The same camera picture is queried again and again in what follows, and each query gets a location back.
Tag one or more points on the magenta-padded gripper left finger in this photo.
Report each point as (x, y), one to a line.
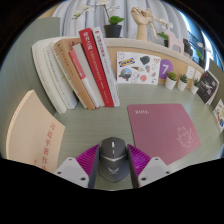
(71, 170)

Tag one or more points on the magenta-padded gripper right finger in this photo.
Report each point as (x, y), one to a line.
(153, 170)

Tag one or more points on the dark grey computer mouse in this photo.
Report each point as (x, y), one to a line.
(113, 160)

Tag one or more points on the pink mouse pad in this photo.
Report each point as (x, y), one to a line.
(160, 130)

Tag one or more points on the beige book with red text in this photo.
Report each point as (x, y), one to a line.
(33, 133)

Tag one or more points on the colourful illustrated book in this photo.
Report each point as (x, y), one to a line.
(220, 115)

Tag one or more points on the small potted succulent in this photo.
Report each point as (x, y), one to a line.
(182, 85)
(170, 83)
(194, 88)

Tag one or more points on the red and white spine book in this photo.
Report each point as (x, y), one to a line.
(83, 80)

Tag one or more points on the thin white book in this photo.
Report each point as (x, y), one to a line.
(60, 76)

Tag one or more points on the black book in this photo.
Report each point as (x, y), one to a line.
(206, 87)

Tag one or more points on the purple round number sign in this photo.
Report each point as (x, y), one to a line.
(165, 69)

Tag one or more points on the white sticker sheet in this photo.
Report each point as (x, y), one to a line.
(138, 68)

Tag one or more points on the white book with photo cover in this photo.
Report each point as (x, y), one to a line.
(108, 66)

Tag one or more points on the green partition panel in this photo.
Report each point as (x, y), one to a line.
(16, 66)
(218, 71)

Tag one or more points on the white orchid in dark pot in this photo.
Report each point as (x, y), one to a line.
(201, 61)

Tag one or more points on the light wooden ledge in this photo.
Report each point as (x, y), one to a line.
(133, 45)

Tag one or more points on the black horse figurine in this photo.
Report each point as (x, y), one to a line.
(188, 48)

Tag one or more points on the pink horse figurine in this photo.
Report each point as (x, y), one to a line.
(175, 41)

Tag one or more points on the small white orchid plant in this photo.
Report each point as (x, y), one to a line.
(163, 36)

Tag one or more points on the dark framed window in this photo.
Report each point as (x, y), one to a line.
(200, 33)

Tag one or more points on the white orchid in black pot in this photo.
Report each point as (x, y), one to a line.
(113, 30)

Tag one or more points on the wooden mannequin figure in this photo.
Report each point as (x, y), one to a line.
(157, 24)

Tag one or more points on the wooden hand model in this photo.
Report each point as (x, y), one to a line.
(141, 23)

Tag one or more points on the light grey curtain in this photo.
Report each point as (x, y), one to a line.
(126, 10)

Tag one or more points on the white wall socket plate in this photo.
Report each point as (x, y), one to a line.
(198, 75)
(190, 72)

